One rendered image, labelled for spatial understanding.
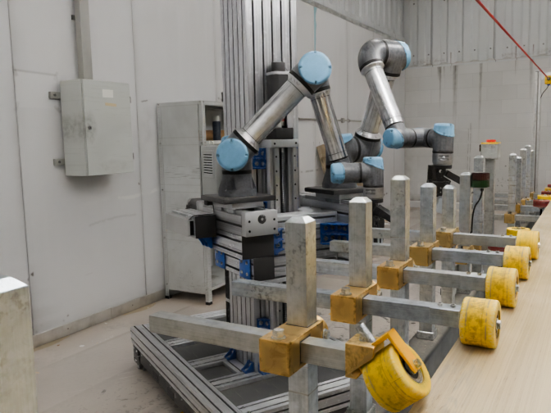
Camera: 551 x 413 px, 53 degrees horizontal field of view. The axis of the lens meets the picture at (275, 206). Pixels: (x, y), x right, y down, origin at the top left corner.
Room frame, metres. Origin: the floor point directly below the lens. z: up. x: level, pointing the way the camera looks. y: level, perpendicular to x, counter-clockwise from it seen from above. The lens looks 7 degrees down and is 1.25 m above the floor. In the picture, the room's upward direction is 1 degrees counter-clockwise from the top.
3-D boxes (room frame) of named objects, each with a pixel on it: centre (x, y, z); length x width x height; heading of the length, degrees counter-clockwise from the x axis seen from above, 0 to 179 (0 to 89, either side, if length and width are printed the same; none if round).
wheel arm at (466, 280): (1.25, -0.25, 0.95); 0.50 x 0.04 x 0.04; 60
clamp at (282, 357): (0.82, -0.03, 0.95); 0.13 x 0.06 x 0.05; 150
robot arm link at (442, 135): (2.10, -0.63, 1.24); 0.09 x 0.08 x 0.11; 30
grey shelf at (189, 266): (4.66, 0.49, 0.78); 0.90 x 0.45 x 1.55; 150
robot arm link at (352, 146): (2.44, -0.29, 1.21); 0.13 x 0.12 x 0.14; 120
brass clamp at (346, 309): (1.04, -0.15, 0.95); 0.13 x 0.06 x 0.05; 150
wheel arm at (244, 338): (0.85, 0.06, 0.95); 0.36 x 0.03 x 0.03; 60
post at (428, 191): (1.49, -0.41, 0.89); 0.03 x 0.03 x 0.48; 60
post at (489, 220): (2.37, -0.91, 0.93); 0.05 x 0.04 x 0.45; 150
